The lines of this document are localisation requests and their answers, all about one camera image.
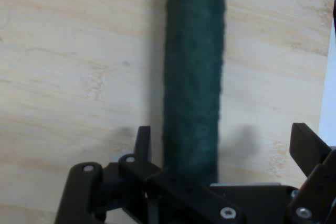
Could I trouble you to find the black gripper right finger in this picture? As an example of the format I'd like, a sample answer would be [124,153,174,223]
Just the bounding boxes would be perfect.
[285,122,336,224]

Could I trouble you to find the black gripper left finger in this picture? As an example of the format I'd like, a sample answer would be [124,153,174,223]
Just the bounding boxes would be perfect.
[54,125,245,224]

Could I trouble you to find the light wooden board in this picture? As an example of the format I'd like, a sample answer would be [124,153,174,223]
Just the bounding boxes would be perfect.
[0,0,335,224]

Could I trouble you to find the dark green scouring pad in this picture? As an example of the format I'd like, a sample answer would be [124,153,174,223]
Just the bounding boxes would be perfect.
[162,0,229,186]

